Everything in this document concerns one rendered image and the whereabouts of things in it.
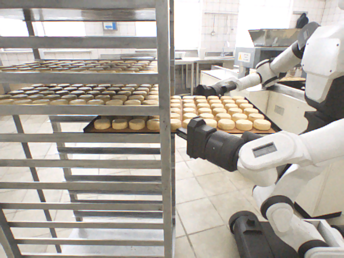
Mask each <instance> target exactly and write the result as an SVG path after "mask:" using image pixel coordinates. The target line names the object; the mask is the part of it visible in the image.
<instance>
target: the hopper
mask: <svg viewBox="0 0 344 258"><path fill-rule="evenodd" d="M247 31H248V33H249V36H250V38H251V41H252V43H253V46H254V47H290V46H291V45H292V44H294V43H295V42H296V41H297V38H298V35H299V33H300V31H301V29H292V28H262V29H250V30H247Z"/></svg>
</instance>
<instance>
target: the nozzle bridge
mask: <svg viewBox="0 0 344 258"><path fill-rule="evenodd" d="M286 49H288V47H236V48H235V57H234V65H237V66H239V74H238V79H240V78H243V77H246V76H247V75H249V72H250V68H251V69H256V66H257V64H259V63H260V62H262V61H264V60H266V59H268V60H270V59H271V56H272V55H273V58H275V57H278V56H279V55H280V54H282V51H281V50H283V51H285V50H286ZM275 51H277V56H276V52H275ZM294 67H302V65H301V62H300V63H298V64H297V65H295V66H294ZM306 75H307V73H306V72H305V71H304V70H302V74H301V78H305V79H306Z"/></svg>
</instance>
